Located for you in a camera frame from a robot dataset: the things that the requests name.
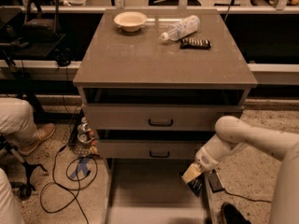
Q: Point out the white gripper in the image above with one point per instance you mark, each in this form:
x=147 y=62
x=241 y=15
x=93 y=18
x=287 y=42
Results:
x=204 y=160

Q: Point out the blue rxbar blueberry bar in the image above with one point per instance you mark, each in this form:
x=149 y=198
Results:
x=196 y=185

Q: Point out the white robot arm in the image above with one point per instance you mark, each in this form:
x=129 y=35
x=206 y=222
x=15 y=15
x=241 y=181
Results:
x=231 y=134

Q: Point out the open grey bottom drawer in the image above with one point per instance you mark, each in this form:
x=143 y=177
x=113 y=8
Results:
x=152 y=192

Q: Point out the grey middle drawer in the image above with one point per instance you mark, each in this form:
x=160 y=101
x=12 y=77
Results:
x=178 y=150

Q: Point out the grey drawer cabinet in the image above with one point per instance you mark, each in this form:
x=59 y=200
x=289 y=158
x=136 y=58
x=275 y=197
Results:
x=139 y=69

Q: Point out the grey top drawer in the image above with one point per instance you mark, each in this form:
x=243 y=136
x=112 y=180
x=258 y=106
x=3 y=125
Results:
x=157 y=117

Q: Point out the black power adapter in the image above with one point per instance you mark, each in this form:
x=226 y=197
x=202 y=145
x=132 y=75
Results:
x=215 y=182

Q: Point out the black shoe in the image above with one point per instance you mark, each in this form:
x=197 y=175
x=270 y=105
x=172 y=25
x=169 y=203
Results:
x=230 y=215

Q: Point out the cans beside cabinet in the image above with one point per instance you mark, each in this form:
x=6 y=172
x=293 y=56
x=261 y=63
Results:
x=85 y=133

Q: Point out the dark brown snack bar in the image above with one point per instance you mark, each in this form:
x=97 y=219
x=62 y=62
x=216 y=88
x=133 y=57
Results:
x=194 y=43

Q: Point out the clear plastic water bottle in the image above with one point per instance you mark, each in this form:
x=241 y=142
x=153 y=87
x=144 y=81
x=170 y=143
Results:
x=180 y=29

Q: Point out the tan shoe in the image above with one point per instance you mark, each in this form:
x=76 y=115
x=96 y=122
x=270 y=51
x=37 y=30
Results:
x=43 y=133

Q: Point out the white ceramic bowl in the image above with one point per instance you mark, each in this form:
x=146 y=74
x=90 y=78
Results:
x=130 y=21

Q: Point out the black tripod stand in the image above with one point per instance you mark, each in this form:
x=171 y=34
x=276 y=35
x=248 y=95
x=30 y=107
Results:
x=26 y=188

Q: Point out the person leg beige trousers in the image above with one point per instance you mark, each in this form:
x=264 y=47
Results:
x=16 y=117

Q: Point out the black bag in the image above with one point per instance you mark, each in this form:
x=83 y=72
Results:
x=36 y=26

